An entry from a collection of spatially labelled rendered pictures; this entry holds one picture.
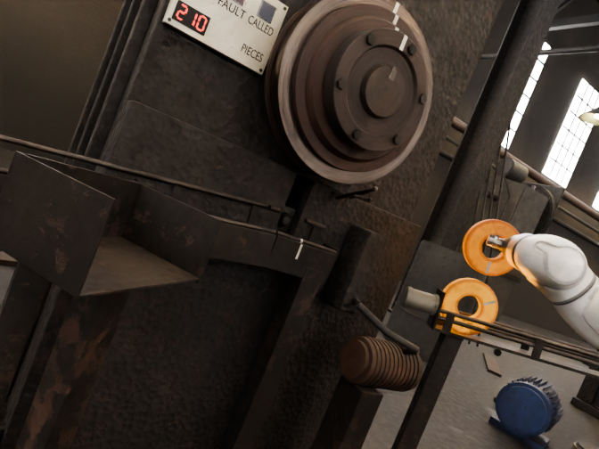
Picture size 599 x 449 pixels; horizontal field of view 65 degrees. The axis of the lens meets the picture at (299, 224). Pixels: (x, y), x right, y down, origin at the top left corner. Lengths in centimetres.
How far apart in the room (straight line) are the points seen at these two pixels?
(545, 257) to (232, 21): 86
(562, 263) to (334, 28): 69
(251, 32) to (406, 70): 38
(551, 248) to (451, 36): 84
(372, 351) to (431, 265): 260
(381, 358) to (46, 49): 638
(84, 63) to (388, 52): 618
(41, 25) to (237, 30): 601
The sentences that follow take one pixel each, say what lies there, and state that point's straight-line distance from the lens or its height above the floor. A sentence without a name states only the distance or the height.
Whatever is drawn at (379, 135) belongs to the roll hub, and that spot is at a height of 102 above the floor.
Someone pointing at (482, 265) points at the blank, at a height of 82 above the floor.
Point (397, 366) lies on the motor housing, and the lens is 133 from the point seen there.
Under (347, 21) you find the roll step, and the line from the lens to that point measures 118.
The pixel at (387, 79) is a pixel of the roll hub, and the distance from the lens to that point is 116.
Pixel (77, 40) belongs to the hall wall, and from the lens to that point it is 715.
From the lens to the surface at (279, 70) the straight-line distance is 111.
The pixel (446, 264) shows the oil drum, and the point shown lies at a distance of 380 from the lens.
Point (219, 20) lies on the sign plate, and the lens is 121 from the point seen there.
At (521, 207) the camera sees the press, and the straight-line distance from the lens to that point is 907.
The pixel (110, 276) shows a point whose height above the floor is 59.
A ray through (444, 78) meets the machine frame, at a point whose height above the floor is 133.
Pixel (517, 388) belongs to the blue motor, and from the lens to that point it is 302.
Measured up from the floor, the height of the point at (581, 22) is 604.
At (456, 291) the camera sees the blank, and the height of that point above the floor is 73.
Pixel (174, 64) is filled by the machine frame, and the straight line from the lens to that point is 119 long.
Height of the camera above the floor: 81
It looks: 3 degrees down
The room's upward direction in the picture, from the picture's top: 22 degrees clockwise
